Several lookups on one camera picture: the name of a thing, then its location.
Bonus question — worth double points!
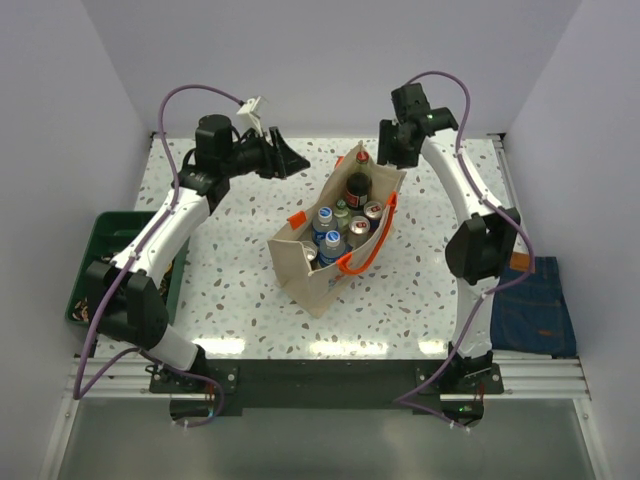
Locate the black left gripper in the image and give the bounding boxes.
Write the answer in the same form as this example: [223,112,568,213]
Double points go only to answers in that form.
[221,126,310,179]

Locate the dark cola glass bottle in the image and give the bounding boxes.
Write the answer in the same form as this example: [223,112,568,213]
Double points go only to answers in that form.
[345,151,372,211]

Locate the silver blue energy can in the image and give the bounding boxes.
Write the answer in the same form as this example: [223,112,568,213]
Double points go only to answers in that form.
[347,216,371,250]
[363,200,384,234]

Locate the blue label water bottle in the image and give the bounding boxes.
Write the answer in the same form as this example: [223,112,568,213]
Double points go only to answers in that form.
[318,230,347,268]
[312,207,338,246]

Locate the clear green-cap glass bottle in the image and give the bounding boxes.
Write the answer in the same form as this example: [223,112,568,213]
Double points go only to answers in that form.
[333,199,351,235]

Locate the black gold drink can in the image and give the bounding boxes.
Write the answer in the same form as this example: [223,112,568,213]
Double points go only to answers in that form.
[301,240,318,263]

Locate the beige canvas bag orange handles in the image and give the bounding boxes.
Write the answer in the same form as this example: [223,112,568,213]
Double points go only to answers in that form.
[268,143,405,318]

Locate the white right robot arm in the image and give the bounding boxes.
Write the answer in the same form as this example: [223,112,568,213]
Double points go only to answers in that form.
[377,83,521,393]

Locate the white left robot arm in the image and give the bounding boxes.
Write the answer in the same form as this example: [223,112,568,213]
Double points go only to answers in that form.
[85,114,310,392]

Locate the green compartment tray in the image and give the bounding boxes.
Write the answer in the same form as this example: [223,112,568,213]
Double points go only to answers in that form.
[65,211,189,327]

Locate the dark blue denim cloth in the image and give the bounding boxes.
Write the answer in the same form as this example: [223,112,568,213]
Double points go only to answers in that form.
[490,257,577,358]

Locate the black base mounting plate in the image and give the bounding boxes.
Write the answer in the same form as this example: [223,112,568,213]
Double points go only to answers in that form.
[145,359,505,426]

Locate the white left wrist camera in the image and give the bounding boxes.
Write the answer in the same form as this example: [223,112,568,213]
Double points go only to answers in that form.
[236,96,266,137]

